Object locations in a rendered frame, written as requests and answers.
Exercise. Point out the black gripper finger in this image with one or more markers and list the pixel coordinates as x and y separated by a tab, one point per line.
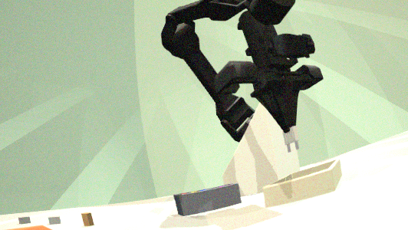
290	94
270	96

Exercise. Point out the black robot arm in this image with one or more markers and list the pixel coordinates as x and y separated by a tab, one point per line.
179	38

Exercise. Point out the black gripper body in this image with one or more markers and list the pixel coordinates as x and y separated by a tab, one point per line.
228	80

